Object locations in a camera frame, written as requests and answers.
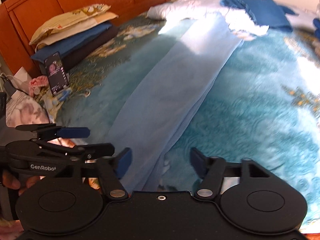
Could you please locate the dark blue towel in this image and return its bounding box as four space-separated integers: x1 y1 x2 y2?
220 0 297 33

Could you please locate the pink floral cloth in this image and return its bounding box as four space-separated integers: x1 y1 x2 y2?
29 75 49 97

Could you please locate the grey floral pillow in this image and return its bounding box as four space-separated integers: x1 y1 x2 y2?
6 90 49 128

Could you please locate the cream pillow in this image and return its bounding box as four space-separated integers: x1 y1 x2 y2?
35 11 119 52

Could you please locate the orange wooden headboard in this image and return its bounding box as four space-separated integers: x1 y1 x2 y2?
1 0 170 77

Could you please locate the black charger with cable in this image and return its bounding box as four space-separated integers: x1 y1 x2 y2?
1 73 28 97

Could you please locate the folded blue towel stack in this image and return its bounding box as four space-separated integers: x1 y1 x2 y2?
313 18 320 40

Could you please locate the dark brown folded blanket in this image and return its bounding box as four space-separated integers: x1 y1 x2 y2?
62 25 119 72

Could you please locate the light blue towel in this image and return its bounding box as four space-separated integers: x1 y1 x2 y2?
107 13 241 192

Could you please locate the black smartphone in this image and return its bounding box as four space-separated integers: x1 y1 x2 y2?
44 51 69 95

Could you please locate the yellow patterned pillow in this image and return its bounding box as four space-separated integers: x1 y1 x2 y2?
29 4 111 45

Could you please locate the white floral quilt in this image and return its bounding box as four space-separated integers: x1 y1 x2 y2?
147 0 319 31

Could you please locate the left hand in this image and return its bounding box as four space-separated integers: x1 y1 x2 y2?
2 170 41 196

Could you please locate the white crumpled cloth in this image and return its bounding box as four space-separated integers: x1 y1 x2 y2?
225 10 269 41

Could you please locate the teal floral bedspread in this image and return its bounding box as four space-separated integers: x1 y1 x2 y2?
37 14 319 233

